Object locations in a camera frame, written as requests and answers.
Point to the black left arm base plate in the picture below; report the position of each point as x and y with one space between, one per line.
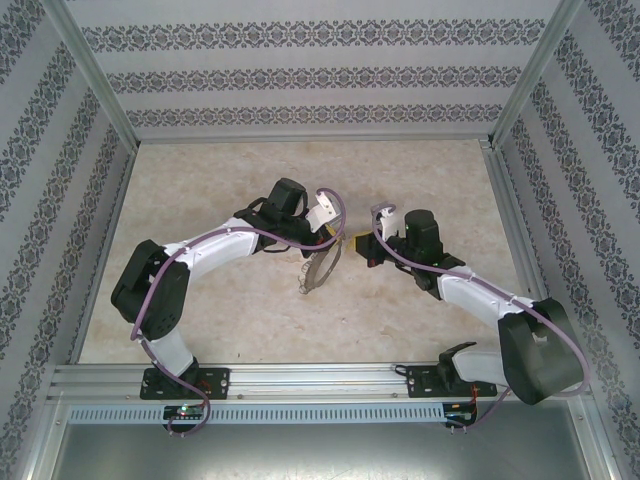
220 382

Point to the grey metal sheet panel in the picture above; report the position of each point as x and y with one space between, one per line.
320 455

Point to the aluminium mounting rail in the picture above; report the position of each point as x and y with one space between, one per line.
320 382

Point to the aluminium frame rail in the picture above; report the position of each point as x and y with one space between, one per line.
112 220
320 139
517 215

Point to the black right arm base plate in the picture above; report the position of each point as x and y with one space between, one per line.
420 382

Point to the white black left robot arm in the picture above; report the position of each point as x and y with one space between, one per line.
220 245

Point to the aluminium frame post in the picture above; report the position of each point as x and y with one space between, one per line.
600 440
532 75
42 440
101 85

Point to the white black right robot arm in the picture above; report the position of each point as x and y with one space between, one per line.
475 295

